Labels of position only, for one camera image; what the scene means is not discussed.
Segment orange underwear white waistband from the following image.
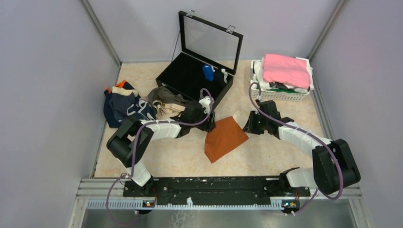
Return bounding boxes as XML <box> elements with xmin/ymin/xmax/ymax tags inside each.
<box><xmin>204</xmin><ymin>110</ymin><xmax>249</xmax><ymax>163</ymax></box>

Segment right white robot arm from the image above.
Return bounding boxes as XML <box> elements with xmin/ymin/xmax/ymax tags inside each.
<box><xmin>243</xmin><ymin>100</ymin><xmax>361</xmax><ymax>196</ymax></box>

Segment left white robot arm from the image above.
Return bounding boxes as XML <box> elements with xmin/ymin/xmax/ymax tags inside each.
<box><xmin>106</xmin><ymin>96</ymin><xmax>214</xmax><ymax>196</ymax></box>

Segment olive beige underwear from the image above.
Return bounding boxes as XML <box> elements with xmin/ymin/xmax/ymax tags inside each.
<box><xmin>147</xmin><ymin>86</ymin><xmax>190</xmax><ymax>120</ymax></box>

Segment black white rolled underwear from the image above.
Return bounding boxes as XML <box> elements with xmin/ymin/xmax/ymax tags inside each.
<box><xmin>213</xmin><ymin>68</ymin><xmax>228</xmax><ymax>86</ymax></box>

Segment blue rolled underwear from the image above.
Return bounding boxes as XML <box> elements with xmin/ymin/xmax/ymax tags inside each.
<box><xmin>202</xmin><ymin>64</ymin><xmax>215</xmax><ymax>81</ymax></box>

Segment white plastic basket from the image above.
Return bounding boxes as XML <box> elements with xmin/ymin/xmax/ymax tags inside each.
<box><xmin>249</xmin><ymin>57</ymin><xmax>314</xmax><ymax>102</ymax></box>

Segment white clothes in basket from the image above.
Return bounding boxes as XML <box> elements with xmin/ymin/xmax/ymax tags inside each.
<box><xmin>252</xmin><ymin>54</ymin><xmax>314</xmax><ymax>94</ymax></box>

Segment pink folded cloth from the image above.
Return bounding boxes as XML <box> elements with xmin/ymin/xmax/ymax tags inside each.
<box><xmin>262</xmin><ymin>54</ymin><xmax>311</xmax><ymax>90</ymax></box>

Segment black box glass lid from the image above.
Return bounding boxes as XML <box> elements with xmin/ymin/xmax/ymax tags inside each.
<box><xmin>156</xmin><ymin>11</ymin><xmax>243</xmax><ymax>108</ymax></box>

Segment navy blue clothes pile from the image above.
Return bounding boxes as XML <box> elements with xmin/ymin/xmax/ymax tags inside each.
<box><xmin>103</xmin><ymin>80</ymin><xmax>156</xmax><ymax>128</ymax></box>

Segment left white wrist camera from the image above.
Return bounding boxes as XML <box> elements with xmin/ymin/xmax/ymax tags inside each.
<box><xmin>199</xmin><ymin>96</ymin><xmax>214</xmax><ymax>114</ymax></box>

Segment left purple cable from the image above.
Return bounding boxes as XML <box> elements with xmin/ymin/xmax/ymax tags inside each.
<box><xmin>105</xmin><ymin>88</ymin><xmax>215</xmax><ymax>227</ymax></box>

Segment purple cable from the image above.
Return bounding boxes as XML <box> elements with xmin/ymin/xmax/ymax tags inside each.
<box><xmin>105</xmin><ymin>88</ymin><xmax>215</xmax><ymax>227</ymax></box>
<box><xmin>248</xmin><ymin>82</ymin><xmax>345</xmax><ymax>218</ymax></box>

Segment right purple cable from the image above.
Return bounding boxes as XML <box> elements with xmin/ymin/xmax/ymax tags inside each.
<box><xmin>248</xmin><ymin>82</ymin><xmax>345</xmax><ymax>218</ymax></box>

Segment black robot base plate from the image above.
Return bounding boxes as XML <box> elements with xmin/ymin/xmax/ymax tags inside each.
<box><xmin>123</xmin><ymin>176</ymin><xmax>310</xmax><ymax>206</ymax></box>

